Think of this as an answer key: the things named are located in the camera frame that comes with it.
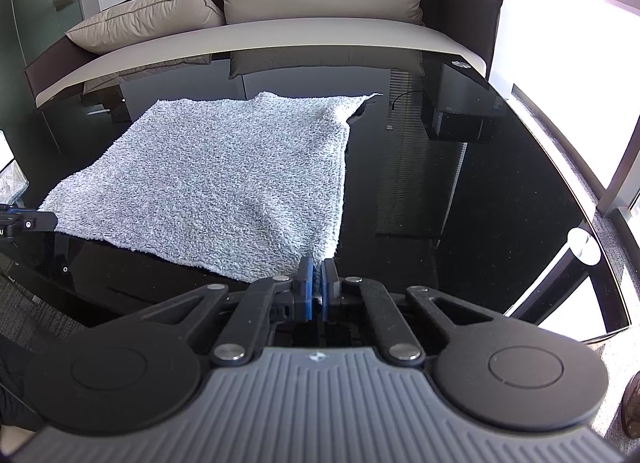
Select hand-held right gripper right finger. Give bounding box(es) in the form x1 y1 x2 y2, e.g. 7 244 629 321
321 258 501 369

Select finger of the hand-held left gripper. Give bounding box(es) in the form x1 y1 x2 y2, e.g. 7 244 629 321
0 203 59 234

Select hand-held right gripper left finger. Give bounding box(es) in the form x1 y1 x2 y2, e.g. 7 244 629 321
132 257 316 369

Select grey fluffy towel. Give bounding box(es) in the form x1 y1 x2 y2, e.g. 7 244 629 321
37 90 384 285

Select white crinkled plastic bag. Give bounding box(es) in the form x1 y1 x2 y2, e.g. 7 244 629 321
0 130 29 206

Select dark brown sofa beige seat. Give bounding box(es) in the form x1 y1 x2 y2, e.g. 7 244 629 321
24 0 504 108

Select brown shoe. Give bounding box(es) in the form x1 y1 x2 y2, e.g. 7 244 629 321
622 372 640 445

